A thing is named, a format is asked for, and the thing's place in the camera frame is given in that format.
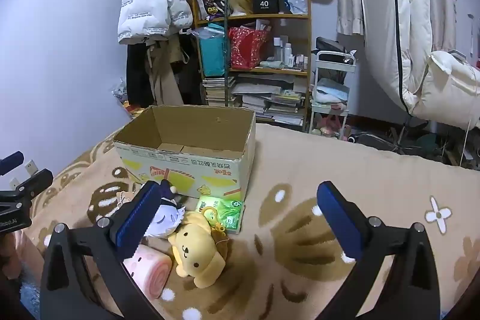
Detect row of cosmetic bottles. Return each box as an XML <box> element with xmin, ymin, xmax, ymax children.
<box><xmin>273</xmin><ymin>37</ymin><xmax>309</xmax><ymax>67</ymax></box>

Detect red gift bag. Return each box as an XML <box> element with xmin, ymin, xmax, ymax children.
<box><xmin>228</xmin><ymin>27</ymin><xmax>269</xmax><ymax>69</ymax></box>

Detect stack of old books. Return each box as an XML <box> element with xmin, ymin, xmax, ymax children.
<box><xmin>202</xmin><ymin>76</ymin><xmax>237</xmax><ymax>107</ymax></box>

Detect green tissue packet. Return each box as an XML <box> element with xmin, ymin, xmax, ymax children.
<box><xmin>195</xmin><ymin>194</ymin><xmax>245</xmax><ymax>235</ymax></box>

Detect clear plastic bag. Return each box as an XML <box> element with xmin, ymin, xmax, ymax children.
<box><xmin>112</xmin><ymin>78</ymin><xmax>130</xmax><ymax>105</ymax></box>

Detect beige trench coat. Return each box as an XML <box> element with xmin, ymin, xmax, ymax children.
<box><xmin>144</xmin><ymin>39</ymin><xmax>184</xmax><ymax>107</ymax></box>

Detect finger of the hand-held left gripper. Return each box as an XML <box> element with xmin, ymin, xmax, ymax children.
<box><xmin>11</xmin><ymin>169</ymin><xmax>54</xmax><ymax>209</ymax></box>
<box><xmin>0</xmin><ymin>151</ymin><xmax>25</xmax><ymax>177</ymax></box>

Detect teal bag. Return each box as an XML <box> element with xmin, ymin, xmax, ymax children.
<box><xmin>197</xmin><ymin>25</ymin><xmax>227</xmax><ymax>78</ymax></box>

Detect green pole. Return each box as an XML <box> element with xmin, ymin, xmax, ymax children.
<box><xmin>224</xmin><ymin>0</ymin><xmax>230</xmax><ymax>107</ymax></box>

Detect wooden shelf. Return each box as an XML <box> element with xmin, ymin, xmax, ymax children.
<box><xmin>189</xmin><ymin>0</ymin><xmax>313</xmax><ymax>133</ymax></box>

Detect white-haired purple plush doll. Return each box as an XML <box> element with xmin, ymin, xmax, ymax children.
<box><xmin>143</xmin><ymin>181</ymin><xmax>187</xmax><ymax>239</ymax></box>

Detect metal chair base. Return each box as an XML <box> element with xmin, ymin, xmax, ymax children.
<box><xmin>352</xmin><ymin>121</ymin><xmax>451</xmax><ymax>156</ymax></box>

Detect printed cardboard box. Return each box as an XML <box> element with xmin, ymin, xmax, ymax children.
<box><xmin>113</xmin><ymin>105</ymin><xmax>257</xmax><ymax>201</ymax></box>

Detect pile of books and magazines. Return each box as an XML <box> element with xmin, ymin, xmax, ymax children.
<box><xmin>230</xmin><ymin>74</ymin><xmax>308</xmax><ymax>126</ymax></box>

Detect folded clothes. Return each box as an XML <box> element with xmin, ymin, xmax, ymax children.
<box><xmin>313</xmin><ymin>78</ymin><xmax>349</xmax><ymax>107</ymax></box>

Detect long white puffer coat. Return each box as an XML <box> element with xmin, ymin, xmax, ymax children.
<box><xmin>358</xmin><ymin>0</ymin><xmax>480</xmax><ymax>127</ymax></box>

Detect yellow dog plush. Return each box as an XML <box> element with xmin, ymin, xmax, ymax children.
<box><xmin>167</xmin><ymin>208</ymin><xmax>230</xmax><ymax>289</ymax></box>

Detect person's left hand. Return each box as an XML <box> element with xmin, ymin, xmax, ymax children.
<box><xmin>0</xmin><ymin>230</ymin><xmax>43</xmax><ymax>280</ymax></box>

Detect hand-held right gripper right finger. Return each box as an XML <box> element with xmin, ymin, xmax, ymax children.
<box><xmin>316</xmin><ymin>181</ymin><xmax>440</xmax><ymax>320</ymax></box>

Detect white trolley cart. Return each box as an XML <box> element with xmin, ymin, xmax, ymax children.
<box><xmin>309</xmin><ymin>50</ymin><xmax>356</xmax><ymax>139</ymax></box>

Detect pile of small plush toys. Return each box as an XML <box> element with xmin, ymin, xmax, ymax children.
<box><xmin>313</xmin><ymin>114</ymin><xmax>347</xmax><ymax>137</ymax></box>

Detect pink roll cake plush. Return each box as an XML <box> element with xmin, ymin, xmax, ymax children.
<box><xmin>122</xmin><ymin>244</ymin><xmax>173</xmax><ymax>300</ymax></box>

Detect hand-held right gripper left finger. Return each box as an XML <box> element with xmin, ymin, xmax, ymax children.
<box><xmin>39</xmin><ymin>181</ymin><xmax>163</xmax><ymax>320</ymax></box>

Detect black coat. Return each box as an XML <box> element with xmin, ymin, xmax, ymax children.
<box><xmin>125</xmin><ymin>35</ymin><xmax>203</xmax><ymax>109</ymax></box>

